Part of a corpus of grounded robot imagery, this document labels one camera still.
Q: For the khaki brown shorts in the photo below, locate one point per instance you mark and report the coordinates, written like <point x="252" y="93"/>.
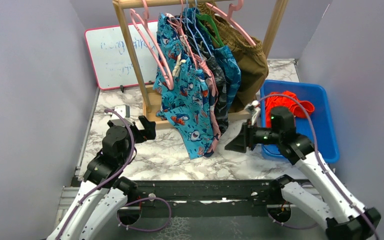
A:
<point x="251" y="59"/>

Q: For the blue plastic bin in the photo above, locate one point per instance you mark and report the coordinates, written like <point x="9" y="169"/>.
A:
<point x="321" y="119"/>

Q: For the black metal base rail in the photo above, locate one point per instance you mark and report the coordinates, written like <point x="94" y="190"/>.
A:
<point x="209" y="198"/>

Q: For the green hanger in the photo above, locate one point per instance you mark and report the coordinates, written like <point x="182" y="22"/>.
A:
<point x="211" y="28"/>

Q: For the light blue shark shorts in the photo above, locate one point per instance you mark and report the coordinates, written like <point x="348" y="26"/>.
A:
<point x="186" y="106"/>

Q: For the wooden clothes rack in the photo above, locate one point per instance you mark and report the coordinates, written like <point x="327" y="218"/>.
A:
<point x="139" y="14"/>

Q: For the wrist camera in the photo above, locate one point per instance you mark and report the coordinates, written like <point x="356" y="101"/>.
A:
<point x="118" y="115"/>
<point x="253" y="108"/>

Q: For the pink patterned shorts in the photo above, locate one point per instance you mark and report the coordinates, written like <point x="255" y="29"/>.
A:
<point x="212" y="101"/>

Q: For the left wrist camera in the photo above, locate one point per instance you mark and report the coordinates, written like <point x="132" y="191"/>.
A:
<point x="118" y="115"/>

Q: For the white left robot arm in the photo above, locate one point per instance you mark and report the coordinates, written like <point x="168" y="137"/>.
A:
<point x="104" y="190"/>

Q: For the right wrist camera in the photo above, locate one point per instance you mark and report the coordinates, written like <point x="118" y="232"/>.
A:
<point x="253" y="108"/>

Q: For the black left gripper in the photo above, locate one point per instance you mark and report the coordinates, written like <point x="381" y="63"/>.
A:
<point x="149" y="131"/>

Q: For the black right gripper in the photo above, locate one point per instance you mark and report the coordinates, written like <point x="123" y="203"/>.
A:
<point x="245" y="138"/>

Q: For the dark blue patterned shorts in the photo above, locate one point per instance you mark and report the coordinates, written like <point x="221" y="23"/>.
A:
<point x="227" y="62"/>

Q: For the pink framed whiteboard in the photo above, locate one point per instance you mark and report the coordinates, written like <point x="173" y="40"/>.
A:
<point x="111" y="61"/>

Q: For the pink hanger under khaki shorts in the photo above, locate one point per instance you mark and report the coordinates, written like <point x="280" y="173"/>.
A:
<point x="229" y="18"/>

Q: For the orange mesh shorts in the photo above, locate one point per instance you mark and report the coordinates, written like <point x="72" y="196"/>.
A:
<point x="290" y="103"/>

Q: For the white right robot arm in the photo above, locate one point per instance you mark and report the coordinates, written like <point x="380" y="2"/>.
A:
<point x="338" y="211"/>

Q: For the light blue hanger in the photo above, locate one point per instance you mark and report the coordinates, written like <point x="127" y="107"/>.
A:
<point x="196" y="30"/>

